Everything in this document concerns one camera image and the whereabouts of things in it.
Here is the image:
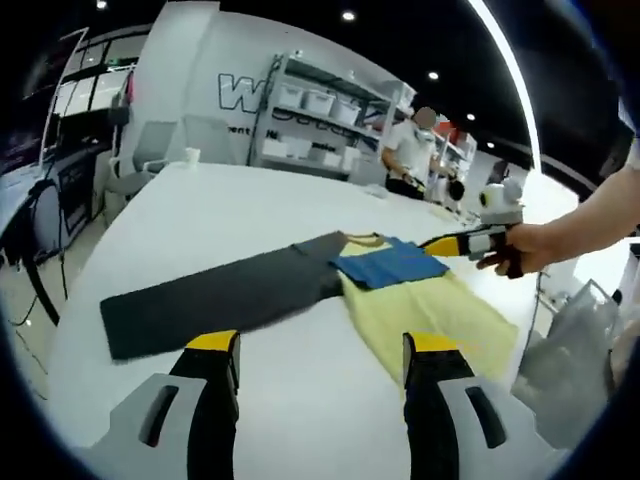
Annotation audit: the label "black cabinet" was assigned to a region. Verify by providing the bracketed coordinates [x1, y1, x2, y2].
[54, 159, 97, 237]

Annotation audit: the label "white storage bin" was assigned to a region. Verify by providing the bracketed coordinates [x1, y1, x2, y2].
[304, 89, 337, 114]
[335, 99, 362, 124]
[279, 84, 304, 109]

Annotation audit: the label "hanging dark bag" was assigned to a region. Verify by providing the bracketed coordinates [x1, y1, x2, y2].
[112, 74, 139, 132]

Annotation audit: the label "grey mesh office chair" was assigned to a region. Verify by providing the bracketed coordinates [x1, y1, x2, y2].
[512, 278, 627, 452]

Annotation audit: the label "yellow blue grey garment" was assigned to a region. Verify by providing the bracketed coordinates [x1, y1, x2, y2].
[99, 229, 522, 389]

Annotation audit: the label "grey metal storage shelf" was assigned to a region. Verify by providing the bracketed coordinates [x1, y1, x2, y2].
[247, 52, 477, 202]

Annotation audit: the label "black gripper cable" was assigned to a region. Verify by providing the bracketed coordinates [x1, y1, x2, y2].
[526, 272, 552, 342]

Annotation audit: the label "person's right hand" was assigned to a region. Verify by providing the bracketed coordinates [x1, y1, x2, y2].
[474, 222, 552, 280]

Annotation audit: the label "white ceiling light strip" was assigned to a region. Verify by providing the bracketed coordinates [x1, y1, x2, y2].
[467, 0, 545, 172]

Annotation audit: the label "black floor cables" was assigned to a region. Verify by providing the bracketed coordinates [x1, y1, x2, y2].
[0, 177, 72, 327]

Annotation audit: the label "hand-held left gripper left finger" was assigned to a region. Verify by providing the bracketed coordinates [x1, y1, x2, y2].
[92, 329, 242, 480]

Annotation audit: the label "group of ceiling spotlights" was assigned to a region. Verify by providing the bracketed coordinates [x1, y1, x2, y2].
[94, 0, 497, 150]

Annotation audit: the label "group of white cardboard boxes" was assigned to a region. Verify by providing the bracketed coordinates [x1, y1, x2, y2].
[262, 137, 362, 172]

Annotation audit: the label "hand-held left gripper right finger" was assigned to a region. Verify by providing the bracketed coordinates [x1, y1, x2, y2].
[402, 331, 571, 480]

